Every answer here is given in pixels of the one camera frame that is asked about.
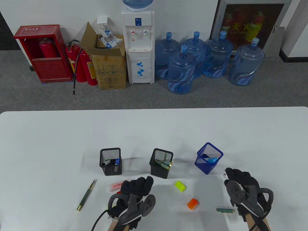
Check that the black double door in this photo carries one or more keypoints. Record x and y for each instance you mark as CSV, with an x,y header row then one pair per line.
x,y
6,43

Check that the blue water jug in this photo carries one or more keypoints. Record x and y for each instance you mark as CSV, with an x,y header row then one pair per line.
x,y
216,57
166,53
198,48
245,65
180,72

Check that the black mesh pen holder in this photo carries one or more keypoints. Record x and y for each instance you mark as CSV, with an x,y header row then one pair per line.
x,y
109,171
158,173

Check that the person's left hand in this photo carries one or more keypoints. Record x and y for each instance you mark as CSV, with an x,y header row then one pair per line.
x,y
137,186

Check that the red fire extinguisher cabinet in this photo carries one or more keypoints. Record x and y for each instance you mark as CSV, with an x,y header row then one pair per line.
x,y
50,69

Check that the green fountain pen cap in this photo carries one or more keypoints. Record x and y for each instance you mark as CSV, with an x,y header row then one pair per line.
x,y
225,210
166,163

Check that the green pens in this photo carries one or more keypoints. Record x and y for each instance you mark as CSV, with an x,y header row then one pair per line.
x,y
160,164

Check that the white water dispenser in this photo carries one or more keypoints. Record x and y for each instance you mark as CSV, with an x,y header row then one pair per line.
x,y
139,60

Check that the blue mesh pen holder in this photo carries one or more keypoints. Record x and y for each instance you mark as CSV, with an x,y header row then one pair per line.
x,y
204,168

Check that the black wrist-mounted tracker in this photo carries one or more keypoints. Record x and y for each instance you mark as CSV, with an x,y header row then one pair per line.
x,y
148,204
234,190

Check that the yellow highlighter pen cap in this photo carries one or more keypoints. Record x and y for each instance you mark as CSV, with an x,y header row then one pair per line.
x,y
179,186

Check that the pile of white-blue packets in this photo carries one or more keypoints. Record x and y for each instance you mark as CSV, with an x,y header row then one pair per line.
x,y
108,42

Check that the green fountain pen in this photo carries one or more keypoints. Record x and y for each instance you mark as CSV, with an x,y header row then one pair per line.
x,y
84,198

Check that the grey marker black end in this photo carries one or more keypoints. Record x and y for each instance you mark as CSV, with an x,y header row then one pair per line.
x,y
107,162

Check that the light blue highlighter pen cap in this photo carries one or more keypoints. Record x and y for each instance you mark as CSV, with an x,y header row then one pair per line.
x,y
213,160

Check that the person's right forearm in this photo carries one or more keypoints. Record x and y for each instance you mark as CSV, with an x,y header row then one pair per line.
x,y
252,222

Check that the person's right hand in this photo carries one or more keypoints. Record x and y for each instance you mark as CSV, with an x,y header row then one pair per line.
x,y
240,175

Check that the salmon pink highlighter pen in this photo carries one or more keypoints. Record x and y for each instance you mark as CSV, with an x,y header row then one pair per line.
x,y
115,186

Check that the brown cardboard box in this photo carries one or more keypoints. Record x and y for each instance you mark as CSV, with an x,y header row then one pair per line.
x,y
110,72

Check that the red fire extinguisher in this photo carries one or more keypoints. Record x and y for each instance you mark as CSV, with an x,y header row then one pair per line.
x,y
84,65
71,54
49,49

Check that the person's left forearm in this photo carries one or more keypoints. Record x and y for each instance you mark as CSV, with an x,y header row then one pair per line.
x,y
113,227

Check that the orange highlighter pen cap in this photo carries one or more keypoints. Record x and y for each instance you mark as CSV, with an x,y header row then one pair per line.
x,y
192,204

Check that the glass-door fire cabinet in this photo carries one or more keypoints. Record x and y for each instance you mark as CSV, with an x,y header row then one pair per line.
x,y
240,26

